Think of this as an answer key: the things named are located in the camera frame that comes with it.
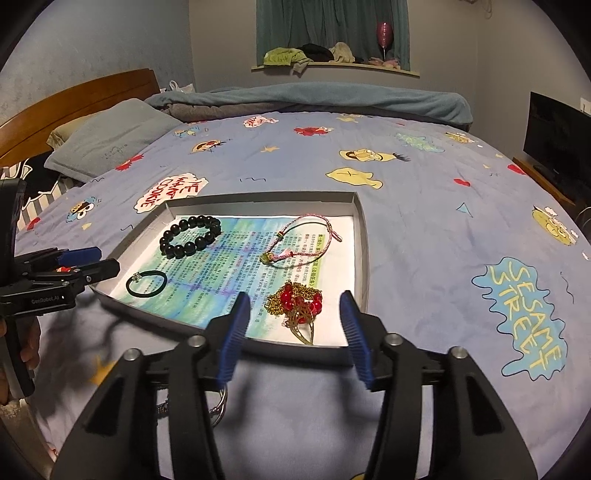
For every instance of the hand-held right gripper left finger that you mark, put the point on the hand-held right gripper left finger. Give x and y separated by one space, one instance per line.
235 332

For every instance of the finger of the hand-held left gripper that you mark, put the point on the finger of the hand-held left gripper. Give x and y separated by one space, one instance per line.
101 270
85 254

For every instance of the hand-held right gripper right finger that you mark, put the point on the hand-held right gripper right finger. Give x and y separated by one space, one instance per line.
358 341

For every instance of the grey cardboard box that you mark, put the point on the grey cardboard box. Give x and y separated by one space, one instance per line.
152 314

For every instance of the person's left hand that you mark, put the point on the person's left hand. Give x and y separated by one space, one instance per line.
30 341

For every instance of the striped pillow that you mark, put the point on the striped pillow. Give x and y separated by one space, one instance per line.
46 201

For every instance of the printed paper sheet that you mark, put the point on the printed paper sheet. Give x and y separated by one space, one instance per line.
221 267

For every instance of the black printed cloth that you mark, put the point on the black printed cloth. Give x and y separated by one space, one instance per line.
27 173

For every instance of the grey-blue pillow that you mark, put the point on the grey-blue pillow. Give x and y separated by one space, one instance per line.
111 138

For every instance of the yellowish pillow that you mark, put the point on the yellowish pillow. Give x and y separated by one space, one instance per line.
64 131

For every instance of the cartoon printed bed sheet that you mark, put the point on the cartoon printed bed sheet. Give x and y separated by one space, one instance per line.
415 230

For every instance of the wooden headboard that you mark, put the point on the wooden headboard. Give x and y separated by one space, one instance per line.
69 97

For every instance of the grey blanket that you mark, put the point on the grey blanket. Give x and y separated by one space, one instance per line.
194 112

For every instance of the white bag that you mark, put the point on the white bag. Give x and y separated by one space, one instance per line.
182 87

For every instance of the wooden television stand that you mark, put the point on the wooden television stand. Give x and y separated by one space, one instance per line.
531 170

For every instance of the blue folded blanket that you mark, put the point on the blue folded blanket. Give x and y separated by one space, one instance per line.
323 99

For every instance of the window sill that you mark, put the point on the window sill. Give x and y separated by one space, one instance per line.
346 68

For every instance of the grey cloth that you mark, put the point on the grey cloth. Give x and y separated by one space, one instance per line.
301 65

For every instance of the green cloth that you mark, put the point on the green cloth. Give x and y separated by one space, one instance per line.
281 56

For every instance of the pink trinkets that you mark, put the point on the pink trinkets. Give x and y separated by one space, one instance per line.
385 63

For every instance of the black television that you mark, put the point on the black television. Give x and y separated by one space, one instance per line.
554 134

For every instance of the beige cloth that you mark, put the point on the beige cloth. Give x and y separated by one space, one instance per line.
342 51

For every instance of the teal curtain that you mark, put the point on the teal curtain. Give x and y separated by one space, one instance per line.
323 23

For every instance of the white wall socket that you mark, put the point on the white wall socket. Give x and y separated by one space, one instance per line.
585 104

